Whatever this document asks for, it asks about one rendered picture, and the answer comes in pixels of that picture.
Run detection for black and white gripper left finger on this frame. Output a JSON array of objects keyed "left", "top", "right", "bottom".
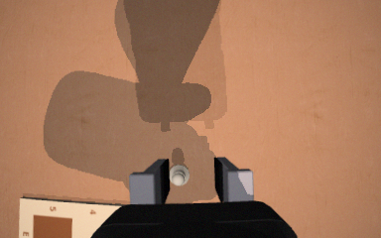
[{"left": 129, "top": 159, "right": 170, "bottom": 204}]

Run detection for brown and cream chessboard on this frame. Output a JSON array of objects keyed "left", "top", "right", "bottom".
[{"left": 19, "top": 197, "right": 124, "bottom": 238}]

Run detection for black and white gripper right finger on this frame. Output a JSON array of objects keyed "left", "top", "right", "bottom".
[{"left": 214, "top": 157, "right": 254, "bottom": 202}]

